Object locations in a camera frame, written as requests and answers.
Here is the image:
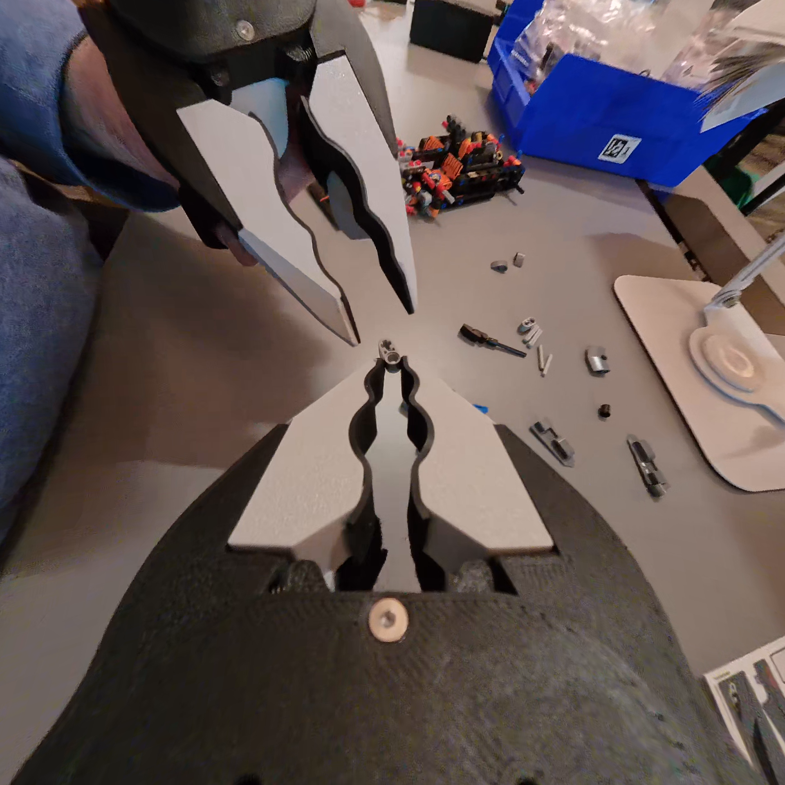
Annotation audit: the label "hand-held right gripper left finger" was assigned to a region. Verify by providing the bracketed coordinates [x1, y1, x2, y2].
[227, 361, 388, 592]

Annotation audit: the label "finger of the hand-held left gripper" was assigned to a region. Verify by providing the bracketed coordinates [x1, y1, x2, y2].
[299, 51, 419, 316]
[175, 78, 361, 348]

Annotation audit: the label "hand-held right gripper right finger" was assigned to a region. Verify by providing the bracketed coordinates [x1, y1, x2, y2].
[400, 359, 556, 592]

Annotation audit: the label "multicoloured lego car chassis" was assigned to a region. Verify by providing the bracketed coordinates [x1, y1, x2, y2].
[395, 113, 528, 220]

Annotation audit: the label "person's left forearm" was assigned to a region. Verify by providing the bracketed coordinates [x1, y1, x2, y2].
[0, 0, 182, 212]

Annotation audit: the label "grey lego panel with connector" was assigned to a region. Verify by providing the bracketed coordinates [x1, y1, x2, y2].
[529, 418, 577, 469]

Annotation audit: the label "long black lego shaft piece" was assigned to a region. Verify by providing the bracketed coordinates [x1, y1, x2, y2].
[458, 323, 528, 359]

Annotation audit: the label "long grey lego panel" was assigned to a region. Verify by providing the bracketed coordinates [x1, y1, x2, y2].
[626, 433, 671, 499]

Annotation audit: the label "lego sticker sheet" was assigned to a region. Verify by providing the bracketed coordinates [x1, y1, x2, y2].
[703, 637, 785, 770]

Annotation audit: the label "lego instruction booklet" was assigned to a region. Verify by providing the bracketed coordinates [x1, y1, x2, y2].
[698, 0, 785, 134]

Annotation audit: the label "person's left hand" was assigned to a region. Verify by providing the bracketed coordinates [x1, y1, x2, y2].
[61, 34, 260, 269]

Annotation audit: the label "black box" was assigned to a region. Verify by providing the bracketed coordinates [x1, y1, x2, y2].
[409, 0, 498, 63]

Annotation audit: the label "blue plastic storage bin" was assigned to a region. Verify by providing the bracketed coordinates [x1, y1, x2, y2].
[486, 0, 769, 189]

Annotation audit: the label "silver monitor stand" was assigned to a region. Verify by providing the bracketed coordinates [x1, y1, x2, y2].
[613, 230, 785, 493]

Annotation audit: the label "clear plastic parts bags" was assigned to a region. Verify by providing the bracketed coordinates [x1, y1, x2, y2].
[512, 0, 727, 94]

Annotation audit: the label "person's blue-grey clothing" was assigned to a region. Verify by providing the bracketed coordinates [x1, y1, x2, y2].
[0, 156, 106, 543]

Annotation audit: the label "grey desk cable cover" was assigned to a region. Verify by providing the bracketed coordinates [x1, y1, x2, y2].
[638, 166, 748, 275]

